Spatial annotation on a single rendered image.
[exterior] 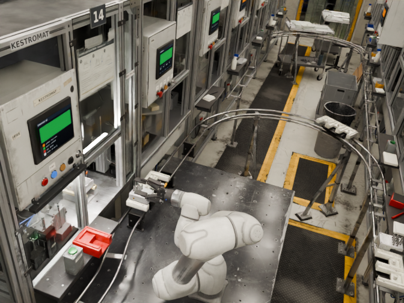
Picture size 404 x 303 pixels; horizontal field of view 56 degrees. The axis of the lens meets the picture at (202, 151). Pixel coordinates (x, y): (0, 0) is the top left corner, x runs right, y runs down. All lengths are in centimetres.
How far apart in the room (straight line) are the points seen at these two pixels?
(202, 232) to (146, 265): 95
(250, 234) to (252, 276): 91
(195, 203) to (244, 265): 59
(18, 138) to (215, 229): 79
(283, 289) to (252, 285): 94
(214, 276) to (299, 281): 139
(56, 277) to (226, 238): 93
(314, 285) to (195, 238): 203
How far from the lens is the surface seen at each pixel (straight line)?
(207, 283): 204
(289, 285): 326
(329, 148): 485
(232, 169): 429
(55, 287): 199
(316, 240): 370
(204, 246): 141
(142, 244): 242
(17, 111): 150
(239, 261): 240
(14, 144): 153
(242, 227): 147
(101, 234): 210
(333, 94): 536
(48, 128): 162
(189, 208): 200
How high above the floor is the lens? 245
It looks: 33 degrees down
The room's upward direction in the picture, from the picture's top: 7 degrees clockwise
